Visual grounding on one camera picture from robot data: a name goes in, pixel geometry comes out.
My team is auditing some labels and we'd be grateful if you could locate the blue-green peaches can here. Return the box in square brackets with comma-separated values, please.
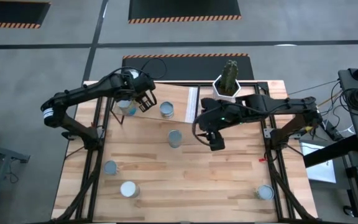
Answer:
[119, 180, 141, 199]

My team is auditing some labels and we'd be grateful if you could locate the short teal orange-slice can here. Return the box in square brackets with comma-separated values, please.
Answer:
[159, 101, 175, 119]

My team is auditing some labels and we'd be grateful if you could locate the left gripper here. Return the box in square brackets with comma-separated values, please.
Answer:
[128, 75, 158, 113]

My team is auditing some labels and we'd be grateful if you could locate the green oranges can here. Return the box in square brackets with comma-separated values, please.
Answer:
[116, 98, 139, 118]

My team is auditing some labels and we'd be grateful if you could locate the orange pineapple can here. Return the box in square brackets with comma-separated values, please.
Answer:
[103, 159, 120, 176]

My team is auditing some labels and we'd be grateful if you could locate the green cactus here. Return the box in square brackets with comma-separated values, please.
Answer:
[219, 59, 239, 96]

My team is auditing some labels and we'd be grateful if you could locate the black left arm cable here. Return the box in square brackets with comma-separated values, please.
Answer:
[137, 57, 168, 80]

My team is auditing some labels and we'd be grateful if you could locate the white hexagonal plant pot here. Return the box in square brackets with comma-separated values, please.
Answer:
[212, 74, 242, 103]

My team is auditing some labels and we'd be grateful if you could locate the blue-green tomatoes can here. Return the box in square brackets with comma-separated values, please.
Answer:
[167, 129, 183, 149]

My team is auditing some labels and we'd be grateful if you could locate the black hazard-striped floor mat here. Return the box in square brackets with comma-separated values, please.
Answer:
[0, 0, 52, 30]
[122, 53, 255, 82]
[127, 0, 242, 25]

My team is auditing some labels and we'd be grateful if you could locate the white paper sheet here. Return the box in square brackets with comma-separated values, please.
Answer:
[184, 86, 198, 124]
[299, 139, 337, 184]

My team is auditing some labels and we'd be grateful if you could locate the white mixed fruit can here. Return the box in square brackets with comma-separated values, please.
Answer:
[255, 184, 275, 201]

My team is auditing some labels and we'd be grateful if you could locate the wooden shelf black metal frame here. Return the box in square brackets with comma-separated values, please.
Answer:
[109, 81, 202, 126]

